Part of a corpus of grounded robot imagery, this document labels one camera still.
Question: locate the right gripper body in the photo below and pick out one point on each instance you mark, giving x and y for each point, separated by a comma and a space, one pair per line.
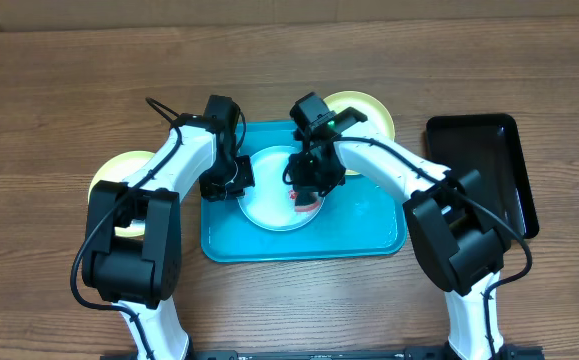
317, 179

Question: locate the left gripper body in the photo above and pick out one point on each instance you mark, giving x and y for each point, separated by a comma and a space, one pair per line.
229, 178

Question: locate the orange and dark sponge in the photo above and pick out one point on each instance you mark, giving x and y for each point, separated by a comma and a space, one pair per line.
305, 201

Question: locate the light blue plate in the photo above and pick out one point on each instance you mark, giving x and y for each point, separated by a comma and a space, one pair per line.
268, 204

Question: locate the green plate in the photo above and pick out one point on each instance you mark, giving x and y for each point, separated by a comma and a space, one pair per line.
377, 114
115, 170

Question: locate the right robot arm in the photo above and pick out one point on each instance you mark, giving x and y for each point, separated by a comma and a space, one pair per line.
462, 246

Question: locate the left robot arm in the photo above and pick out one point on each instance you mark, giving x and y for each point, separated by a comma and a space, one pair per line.
130, 260

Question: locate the teal plastic tray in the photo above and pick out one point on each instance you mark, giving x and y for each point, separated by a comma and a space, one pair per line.
356, 219

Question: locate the black rectangular tray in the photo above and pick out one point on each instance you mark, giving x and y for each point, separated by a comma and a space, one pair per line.
490, 144

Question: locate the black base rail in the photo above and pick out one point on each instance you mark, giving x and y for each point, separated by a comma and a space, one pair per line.
319, 355

